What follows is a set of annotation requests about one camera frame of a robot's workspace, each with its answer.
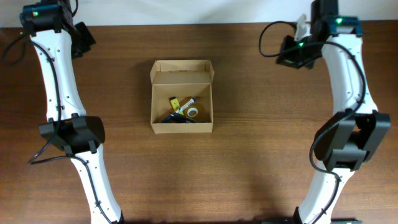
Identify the yellow highlighter marker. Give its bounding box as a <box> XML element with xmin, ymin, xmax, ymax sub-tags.
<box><xmin>170</xmin><ymin>96</ymin><xmax>180</xmax><ymax>111</ymax></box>

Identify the brown cardboard box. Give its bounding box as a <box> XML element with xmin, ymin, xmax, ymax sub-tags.
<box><xmin>150</xmin><ymin>60</ymin><xmax>215</xmax><ymax>134</ymax></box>

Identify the blue whiteboard marker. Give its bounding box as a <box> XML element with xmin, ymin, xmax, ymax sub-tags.
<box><xmin>174</xmin><ymin>98</ymin><xmax>196</xmax><ymax>114</ymax></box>

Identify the black ballpoint pen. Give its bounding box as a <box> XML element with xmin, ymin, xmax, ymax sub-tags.
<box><xmin>170</xmin><ymin>113</ymin><xmax>195</xmax><ymax>123</ymax></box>

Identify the yellow tape roll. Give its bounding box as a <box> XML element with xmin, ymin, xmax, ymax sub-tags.
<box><xmin>186</xmin><ymin>107</ymin><xmax>198</xmax><ymax>118</ymax></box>

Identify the black whiteboard marker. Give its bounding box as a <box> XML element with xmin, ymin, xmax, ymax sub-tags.
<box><xmin>162</xmin><ymin>116</ymin><xmax>172</xmax><ymax>123</ymax></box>

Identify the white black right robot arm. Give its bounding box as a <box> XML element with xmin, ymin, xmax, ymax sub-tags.
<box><xmin>276</xmin><ymin>0</ymin><xmax>391</xmax><ymax>223</ymax></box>

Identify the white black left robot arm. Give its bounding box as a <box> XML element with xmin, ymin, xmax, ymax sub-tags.
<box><xmin>20</xmin><ymin>1</ymin><xmax>124</xmax><ymax>223</ymax></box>

